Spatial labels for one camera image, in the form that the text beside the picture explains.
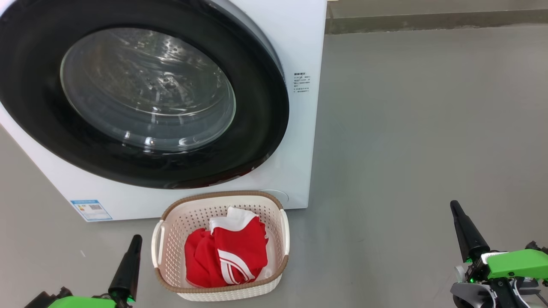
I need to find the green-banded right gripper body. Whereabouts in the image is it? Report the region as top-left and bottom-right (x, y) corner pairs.
(450, 249), (548, 308)

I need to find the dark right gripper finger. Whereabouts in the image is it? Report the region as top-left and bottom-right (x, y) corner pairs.
(450, 200), (491, 262)

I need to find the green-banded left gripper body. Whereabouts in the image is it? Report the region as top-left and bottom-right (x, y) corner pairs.
(47, 295), (118, 308)

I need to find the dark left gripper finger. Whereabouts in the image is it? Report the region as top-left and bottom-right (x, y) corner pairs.
(108, 234), (143, 306)

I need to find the red and white jersey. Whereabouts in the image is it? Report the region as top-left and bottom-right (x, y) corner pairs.
(184, 207), (269, 288)

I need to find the black-rimmed glass washer door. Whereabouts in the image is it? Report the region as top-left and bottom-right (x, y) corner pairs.
(0, 0), (290, 190)

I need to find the cream perforated laundry basket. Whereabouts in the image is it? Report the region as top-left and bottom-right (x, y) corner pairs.
(151, 191), (290, 302)

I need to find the white front-load washing machine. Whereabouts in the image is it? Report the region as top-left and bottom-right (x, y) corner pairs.
(0, 0), (328, 222)

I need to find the blue energy label sticker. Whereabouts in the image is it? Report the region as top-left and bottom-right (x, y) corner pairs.
(70, 199), (113, 222)

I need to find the round white filter cover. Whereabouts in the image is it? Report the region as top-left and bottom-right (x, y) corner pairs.
(259, 190), (289, 207)

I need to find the black text notice sticker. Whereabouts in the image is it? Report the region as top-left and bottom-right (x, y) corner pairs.
(293, 72), (310, 93)

